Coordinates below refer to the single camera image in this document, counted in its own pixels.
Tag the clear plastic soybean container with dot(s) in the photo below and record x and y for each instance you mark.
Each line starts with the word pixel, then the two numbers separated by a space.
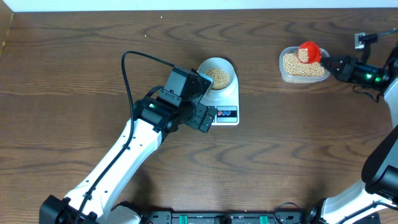
pixel 294 71

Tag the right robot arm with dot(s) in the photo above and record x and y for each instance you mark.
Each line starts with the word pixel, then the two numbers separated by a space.
pixel 377 187

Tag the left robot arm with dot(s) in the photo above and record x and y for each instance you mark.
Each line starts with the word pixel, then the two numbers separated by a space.
pixel 93 200

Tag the white bowl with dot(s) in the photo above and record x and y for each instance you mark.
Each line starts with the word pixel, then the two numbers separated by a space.
pixel 220 70

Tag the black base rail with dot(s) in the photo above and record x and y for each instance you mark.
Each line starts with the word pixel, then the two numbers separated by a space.
pixel 224 217

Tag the white digital kitchen scale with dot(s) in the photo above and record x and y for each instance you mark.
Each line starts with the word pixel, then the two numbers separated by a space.
pixel 227 104

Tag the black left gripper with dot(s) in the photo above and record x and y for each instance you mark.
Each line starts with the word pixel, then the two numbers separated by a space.
pixel 199 111

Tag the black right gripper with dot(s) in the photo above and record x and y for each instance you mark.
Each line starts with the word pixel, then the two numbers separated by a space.
pixel 346 69

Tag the red measuring scoop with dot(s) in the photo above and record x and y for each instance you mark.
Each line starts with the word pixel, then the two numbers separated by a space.
pixel 309 52

